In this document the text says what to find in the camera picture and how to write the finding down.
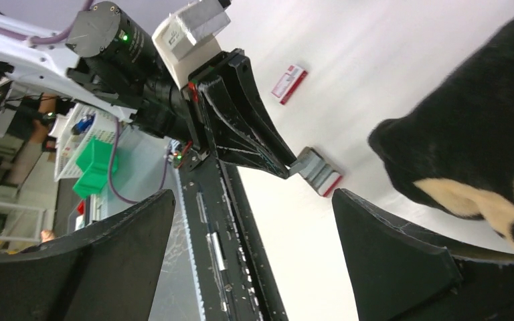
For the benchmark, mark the green plastic bin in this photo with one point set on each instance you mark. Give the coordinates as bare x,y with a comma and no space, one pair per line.
94,162

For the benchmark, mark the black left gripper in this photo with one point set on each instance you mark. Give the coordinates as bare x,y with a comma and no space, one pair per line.
239,129

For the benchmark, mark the red white staple box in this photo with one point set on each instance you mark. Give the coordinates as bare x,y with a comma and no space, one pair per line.
291,79

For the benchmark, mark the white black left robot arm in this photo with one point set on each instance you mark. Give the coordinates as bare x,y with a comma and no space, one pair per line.
102,60

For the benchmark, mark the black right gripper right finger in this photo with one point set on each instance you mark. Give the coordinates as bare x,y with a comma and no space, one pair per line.
401,271

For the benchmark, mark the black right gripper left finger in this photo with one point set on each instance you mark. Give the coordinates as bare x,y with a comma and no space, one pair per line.
108,270

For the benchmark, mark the black floral plush pillow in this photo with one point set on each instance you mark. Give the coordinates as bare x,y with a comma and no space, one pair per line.
454,151

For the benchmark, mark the white perforated basket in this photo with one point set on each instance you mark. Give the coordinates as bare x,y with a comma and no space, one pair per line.
69,146

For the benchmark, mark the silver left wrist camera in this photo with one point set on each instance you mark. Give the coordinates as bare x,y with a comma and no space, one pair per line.
186,39

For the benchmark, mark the staple box with staples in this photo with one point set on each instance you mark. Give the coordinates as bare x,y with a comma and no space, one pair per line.
317,171

